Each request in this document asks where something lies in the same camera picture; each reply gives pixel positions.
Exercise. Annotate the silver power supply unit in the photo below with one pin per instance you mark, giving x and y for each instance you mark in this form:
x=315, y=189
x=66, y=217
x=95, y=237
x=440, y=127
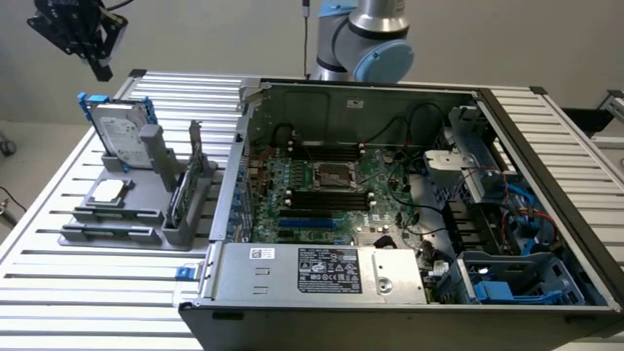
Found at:
x=283, y=274

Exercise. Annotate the green RAM stick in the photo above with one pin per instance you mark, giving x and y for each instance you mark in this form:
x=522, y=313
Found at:
x=116, y=214
x=104, y=232

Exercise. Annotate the CPU socket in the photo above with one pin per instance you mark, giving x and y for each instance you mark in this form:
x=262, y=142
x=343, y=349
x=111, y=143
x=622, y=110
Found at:
x=338, y=177

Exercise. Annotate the graphics card with metal bracket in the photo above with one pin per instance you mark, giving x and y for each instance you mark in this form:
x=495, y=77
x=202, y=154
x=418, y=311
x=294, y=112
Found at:
x=187, y=183

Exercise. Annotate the black caster wheel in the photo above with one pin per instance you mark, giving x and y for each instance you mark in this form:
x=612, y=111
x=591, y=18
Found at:
x=8, y=147

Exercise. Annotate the open black PC case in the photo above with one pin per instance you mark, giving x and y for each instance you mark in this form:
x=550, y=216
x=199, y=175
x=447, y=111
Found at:
x=342, y=329

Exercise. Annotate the aluminium frame with black bracket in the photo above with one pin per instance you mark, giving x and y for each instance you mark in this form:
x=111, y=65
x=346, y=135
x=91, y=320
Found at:
x=592, y=117

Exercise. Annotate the silver CPU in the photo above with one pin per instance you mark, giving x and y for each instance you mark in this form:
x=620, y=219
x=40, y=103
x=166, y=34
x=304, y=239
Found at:
x=114, y=191

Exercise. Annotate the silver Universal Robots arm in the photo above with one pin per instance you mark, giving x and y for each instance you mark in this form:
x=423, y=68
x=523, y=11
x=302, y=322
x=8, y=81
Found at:
x=363, y=36

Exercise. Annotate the hard disk in blue carrier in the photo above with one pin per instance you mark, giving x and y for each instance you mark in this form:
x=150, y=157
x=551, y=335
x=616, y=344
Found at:
x=116, y=131

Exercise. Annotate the blue expansion slot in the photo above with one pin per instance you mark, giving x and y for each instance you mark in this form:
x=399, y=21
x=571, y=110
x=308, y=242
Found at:
x=307, y=222

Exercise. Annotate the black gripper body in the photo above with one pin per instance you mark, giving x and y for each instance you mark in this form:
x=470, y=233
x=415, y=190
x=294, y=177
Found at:
x=66, y=25

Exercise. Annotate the blue case latch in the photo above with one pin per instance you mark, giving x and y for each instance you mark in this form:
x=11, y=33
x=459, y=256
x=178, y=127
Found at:
x=186, y=273

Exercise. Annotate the black RAM slot bank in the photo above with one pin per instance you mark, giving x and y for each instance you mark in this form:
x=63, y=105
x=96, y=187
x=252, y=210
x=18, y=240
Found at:
x=327, y=149
x=331, y=199

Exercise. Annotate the grey parts rack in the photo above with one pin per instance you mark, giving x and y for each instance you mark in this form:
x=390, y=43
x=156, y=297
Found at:
x=131, y=234

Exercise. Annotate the grey disk bay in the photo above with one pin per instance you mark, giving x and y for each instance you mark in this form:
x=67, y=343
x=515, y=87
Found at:
x=546, y=274

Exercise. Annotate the blue disk bay latch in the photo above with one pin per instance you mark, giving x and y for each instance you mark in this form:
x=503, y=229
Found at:
x=492, y=292

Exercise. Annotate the black table end cap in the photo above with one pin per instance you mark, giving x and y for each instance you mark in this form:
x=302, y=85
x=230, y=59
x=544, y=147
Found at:
x=138, y=72
x=539, y=90

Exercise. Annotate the green motherboard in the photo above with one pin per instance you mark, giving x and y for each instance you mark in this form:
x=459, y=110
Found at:
x=292, y=175

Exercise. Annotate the black expansion slot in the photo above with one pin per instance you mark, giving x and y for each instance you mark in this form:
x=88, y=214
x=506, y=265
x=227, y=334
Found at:
x=304, y=214

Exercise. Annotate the silver metal drive cage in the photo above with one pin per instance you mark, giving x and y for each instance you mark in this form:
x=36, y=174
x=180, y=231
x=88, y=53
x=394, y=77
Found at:
x=470, y=146

